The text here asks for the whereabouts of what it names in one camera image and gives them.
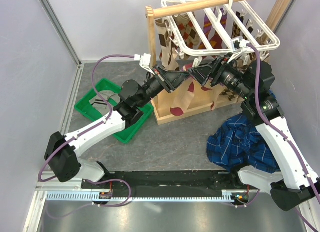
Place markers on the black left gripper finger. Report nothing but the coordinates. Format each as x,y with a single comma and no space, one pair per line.
170,76
171,84

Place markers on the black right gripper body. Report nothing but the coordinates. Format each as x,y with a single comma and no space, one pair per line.
230,76

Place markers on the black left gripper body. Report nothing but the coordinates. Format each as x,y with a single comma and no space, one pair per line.
155,86

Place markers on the beige sock maroon toe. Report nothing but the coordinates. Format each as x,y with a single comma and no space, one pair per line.
184,95

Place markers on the beige sock maroon purple stripes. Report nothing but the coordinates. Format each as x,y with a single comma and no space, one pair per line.
213,94

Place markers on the white plastic clip hanger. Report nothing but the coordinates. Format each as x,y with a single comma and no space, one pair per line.
242,20

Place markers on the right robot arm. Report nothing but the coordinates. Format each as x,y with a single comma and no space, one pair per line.
298,182

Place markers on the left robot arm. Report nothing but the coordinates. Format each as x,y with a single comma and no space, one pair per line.
64,151

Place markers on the brown argyle sock left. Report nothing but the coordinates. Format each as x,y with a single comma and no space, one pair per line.
229,94

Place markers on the wooden clothes rack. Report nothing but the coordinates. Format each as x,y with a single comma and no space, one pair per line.
200,103

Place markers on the cream brown striped sock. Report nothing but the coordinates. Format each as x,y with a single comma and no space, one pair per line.
165,43

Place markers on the grey sock black stripes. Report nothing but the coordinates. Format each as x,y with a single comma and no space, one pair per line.
108,95

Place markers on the blue plaid shirt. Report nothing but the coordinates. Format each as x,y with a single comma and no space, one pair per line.
237,142

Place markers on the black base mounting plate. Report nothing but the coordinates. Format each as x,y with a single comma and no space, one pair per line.
211,179

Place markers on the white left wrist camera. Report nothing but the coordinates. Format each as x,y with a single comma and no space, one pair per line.
144,61

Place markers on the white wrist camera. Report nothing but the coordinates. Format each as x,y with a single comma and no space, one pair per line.
144,61
239,47

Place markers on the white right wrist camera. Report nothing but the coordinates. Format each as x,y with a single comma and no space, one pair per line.
239,47

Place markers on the blue slotted cable duct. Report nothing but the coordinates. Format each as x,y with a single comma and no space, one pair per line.
102,197

